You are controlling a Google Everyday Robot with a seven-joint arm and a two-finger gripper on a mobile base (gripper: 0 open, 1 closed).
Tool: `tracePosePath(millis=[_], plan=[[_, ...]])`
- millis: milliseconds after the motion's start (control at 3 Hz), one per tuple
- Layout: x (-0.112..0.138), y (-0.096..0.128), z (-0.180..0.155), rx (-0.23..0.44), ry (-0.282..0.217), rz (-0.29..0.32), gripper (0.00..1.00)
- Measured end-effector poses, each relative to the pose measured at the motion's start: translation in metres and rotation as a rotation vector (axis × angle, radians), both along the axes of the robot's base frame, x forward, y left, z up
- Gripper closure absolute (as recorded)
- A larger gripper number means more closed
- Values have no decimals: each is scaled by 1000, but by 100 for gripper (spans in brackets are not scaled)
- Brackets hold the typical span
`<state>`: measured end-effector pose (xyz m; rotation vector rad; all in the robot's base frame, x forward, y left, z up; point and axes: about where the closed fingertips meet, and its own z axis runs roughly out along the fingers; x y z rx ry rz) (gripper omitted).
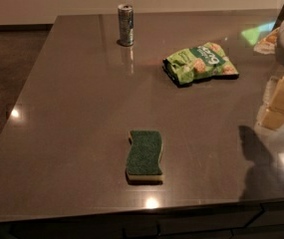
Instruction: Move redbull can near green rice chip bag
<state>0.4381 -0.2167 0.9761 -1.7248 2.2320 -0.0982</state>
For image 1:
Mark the silver blue redbull can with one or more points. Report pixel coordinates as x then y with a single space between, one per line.
126 24

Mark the green rice chip bag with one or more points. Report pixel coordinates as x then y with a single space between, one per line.
199 63

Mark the green yellow sponge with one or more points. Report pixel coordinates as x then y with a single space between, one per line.
144 157

